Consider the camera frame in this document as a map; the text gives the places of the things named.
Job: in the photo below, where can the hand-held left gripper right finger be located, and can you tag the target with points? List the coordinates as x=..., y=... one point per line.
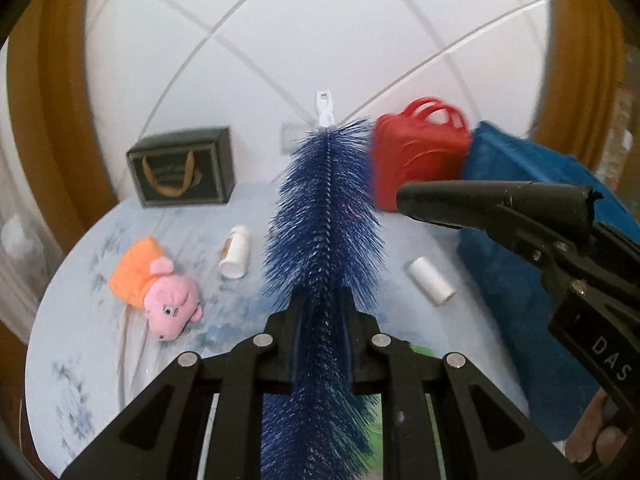
x=365, y=360

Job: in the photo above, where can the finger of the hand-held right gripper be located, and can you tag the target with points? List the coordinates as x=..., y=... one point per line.
x=550, y=225
x=475, y=195

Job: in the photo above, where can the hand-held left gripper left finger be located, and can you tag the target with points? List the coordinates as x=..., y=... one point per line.
x=280, y=355

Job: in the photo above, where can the blue plastic crate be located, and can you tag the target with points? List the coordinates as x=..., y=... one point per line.
x=505, y=280

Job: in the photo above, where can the blue bristle brush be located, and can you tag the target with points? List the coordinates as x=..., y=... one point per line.
x=325, y=210

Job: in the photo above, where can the person's right hand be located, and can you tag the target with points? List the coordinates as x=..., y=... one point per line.
x=590, y=435

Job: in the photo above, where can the red plastic carry case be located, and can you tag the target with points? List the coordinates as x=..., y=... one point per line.
x=415, y=160

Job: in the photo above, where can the white roll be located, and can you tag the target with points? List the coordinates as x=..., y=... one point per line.
x=430, y=280

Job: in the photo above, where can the white pill bottle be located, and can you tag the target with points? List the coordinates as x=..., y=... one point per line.
x=235, y=255

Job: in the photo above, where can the pink pig plush orange dress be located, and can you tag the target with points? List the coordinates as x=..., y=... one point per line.
x=160, y=295

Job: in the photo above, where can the dark gift box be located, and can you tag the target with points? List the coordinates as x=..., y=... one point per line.
x=180, y=167

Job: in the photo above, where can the pale curtain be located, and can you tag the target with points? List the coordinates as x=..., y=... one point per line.
x=10, y=270

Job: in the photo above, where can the white plastic bag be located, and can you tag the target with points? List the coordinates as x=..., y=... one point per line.
x=20, y=235

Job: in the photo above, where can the wooden frame post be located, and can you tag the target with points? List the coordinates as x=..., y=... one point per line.
x=580, y=60
x=55, y=125

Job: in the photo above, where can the white wall socket panel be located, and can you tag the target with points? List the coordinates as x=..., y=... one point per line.
x=292, y=137

